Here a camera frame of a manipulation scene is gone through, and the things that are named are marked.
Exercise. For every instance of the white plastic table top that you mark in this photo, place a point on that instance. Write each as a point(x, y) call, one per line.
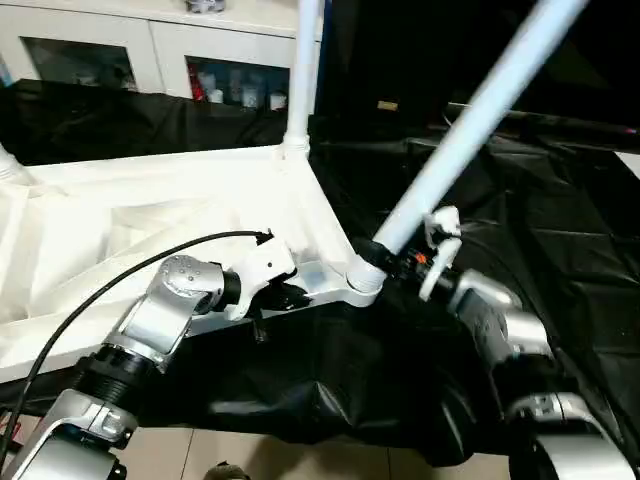
point(150, 220)

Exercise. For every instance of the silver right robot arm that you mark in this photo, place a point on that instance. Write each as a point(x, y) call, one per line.
point(500, 320)

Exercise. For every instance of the small tan label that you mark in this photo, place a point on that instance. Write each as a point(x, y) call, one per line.
point(388, 105)

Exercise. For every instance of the black plastic mat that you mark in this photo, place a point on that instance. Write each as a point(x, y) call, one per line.
point(560, 220)

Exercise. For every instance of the long black bar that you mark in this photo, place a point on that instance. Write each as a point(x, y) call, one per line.
point(560, 118)

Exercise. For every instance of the red bottle in cabinet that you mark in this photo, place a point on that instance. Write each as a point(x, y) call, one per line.
point(197, 86)

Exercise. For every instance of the grey object on cabinet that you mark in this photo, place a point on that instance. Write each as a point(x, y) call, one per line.
point(205, 5)

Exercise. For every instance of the white cabinet with glass doors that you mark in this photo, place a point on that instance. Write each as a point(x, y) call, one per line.
point(100, 40)

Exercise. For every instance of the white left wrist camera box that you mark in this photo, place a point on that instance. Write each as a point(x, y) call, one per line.
point(262, 265)

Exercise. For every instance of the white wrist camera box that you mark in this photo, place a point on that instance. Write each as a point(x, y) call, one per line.
point(262, 265)
point(440, 240)

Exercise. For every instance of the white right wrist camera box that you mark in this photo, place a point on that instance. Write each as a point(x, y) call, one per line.
point(440, 240)

